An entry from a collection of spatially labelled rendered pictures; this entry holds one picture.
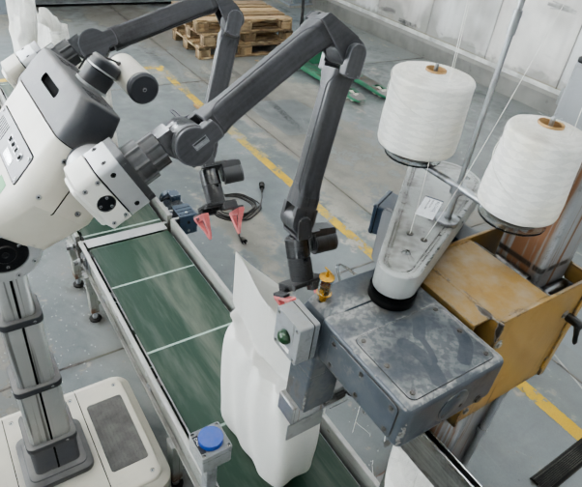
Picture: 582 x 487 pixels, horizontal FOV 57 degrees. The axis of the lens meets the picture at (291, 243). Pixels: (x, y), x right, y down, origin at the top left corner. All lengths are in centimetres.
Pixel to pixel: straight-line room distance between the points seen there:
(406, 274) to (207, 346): 134
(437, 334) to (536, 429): 186
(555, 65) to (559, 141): 572
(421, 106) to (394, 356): 46
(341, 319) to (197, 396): 114
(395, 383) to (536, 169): 40
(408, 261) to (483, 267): 25
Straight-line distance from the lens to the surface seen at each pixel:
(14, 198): 121
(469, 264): 120
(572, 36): 655
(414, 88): 105
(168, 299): 239
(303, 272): 127
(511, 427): 277
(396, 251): 102
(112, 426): 213
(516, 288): 118
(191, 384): 207
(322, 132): 118
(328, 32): 114
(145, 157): 104
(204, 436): 137
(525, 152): 93
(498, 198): 96
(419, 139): 107
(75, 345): 278
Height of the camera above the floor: 199
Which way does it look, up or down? 36 degrees down
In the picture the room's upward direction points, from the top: 8 degrees clockwise
